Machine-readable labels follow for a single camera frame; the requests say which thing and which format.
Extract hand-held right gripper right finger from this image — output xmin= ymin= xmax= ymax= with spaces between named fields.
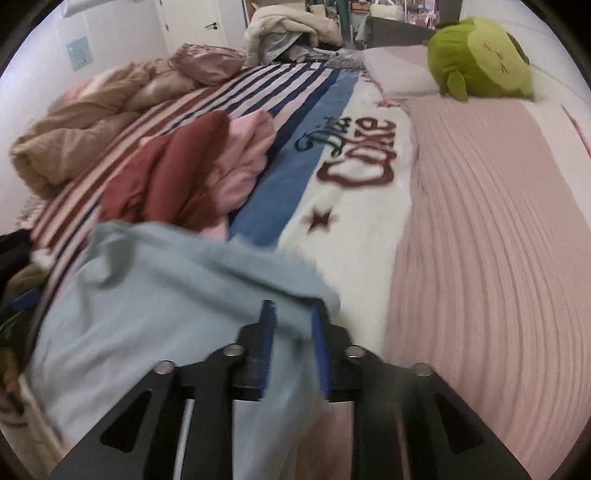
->
xmin=310 ymin=302 xmax=532 ymax=480

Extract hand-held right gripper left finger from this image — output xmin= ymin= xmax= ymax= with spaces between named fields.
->
xmin=48 ymin=300 xmax=278 ymax=480

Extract light blue garment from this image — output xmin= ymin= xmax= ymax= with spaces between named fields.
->
xmin=28 ymin=222 xmax=342 ymax=480

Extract dark navy clothes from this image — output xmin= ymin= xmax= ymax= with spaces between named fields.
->
xmin=0 ymin=228 xmax=34 ymax=280

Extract striped printed blanket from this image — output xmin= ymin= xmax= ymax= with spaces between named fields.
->
xmin=30 ymin=60 xmax=416 ymax=354

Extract pink garment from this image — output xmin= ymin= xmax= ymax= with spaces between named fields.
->
xmin=139 ymin=111 xmax=278 ymax=227

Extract dark red garment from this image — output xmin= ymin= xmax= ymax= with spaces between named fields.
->
xmin=99 ymin=111 xmax=232 ymax=241

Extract tan comforter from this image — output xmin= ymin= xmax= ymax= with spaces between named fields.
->
xmin=10 ymin=60 xmax=208 ymax=200

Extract white pillow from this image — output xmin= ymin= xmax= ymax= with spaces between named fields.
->
xmin=362 ymin=46 xmax=444 ymax=97

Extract pink satin cloth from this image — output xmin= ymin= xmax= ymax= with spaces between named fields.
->
xmin=168 ymin=44 xmax=247 ymax=86

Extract cream bedding pile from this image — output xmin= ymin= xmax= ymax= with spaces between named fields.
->
xmin=245 ymin=7 xmax=345 ymax=61

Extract dark desk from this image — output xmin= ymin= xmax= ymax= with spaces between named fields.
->
xmin=365 ymin=16 xmax=439 ymax=49

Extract green plush toy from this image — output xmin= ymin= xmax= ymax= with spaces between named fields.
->
xmin=427 ymin=17 xmax=536 ymax=101

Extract white door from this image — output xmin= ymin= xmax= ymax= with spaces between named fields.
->
xmin=157 ymin=0 xmax=232 ymax=48

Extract white air conditioner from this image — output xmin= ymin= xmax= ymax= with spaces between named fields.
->
xmin=60 ymin=0 xmax=100 ymax=18

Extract light blue wall poster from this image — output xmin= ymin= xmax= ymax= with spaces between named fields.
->
xmin=66 ymin=37 xmax=93 ymax=71

